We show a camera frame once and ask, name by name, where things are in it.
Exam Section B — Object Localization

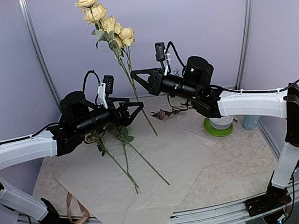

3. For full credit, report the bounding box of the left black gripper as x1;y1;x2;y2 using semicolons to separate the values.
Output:
72;93;146;137

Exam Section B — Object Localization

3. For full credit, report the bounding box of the white pink flower stem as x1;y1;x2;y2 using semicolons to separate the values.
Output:
106;124;171;185

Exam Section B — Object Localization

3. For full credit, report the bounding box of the white rose stem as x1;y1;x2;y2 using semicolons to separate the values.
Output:
111;125;138;194

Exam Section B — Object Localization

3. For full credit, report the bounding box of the pink rose stem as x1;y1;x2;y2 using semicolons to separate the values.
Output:
84;128;138;194

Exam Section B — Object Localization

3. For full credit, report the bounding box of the yellow rose bunch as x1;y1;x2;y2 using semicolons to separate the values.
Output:
75;0;159;144

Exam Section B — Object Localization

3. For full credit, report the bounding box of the pink wrapping paper sheet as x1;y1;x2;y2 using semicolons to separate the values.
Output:
54;116;215;224

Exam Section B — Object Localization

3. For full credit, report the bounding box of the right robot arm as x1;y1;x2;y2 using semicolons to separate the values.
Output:
130;56;299;208

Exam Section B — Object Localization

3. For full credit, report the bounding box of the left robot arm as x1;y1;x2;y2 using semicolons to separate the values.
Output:
0;91;143;224

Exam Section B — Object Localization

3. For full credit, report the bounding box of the dried mauve flower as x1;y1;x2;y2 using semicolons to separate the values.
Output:
151;102;192;120

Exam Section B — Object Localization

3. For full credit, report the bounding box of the white ceramic bowl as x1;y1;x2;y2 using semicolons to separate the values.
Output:
209;116;234;130

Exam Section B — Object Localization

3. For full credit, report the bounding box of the green plate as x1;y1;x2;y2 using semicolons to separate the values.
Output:
203;118;233;138

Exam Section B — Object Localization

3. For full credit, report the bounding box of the light blue cup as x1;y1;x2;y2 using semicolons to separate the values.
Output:
243;115;260;131

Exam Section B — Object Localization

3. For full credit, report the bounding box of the tan ribbon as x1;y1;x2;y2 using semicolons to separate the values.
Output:
66;192;90;224

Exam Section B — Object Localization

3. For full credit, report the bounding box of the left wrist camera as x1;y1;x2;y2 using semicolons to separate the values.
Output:
92;74;118;109

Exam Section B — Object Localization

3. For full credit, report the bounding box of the right aluminium frame post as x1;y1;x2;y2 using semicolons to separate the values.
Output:
235;0;253;89

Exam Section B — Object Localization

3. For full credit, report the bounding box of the aluminium frame post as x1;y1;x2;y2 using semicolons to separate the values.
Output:
17;0;61;111
235;0;253;89

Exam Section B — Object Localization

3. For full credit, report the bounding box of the left aluminium frame post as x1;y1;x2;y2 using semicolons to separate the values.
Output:
17;0;61;111

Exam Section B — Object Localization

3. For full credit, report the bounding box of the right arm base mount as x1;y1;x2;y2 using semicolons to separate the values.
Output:
244;182;291;216

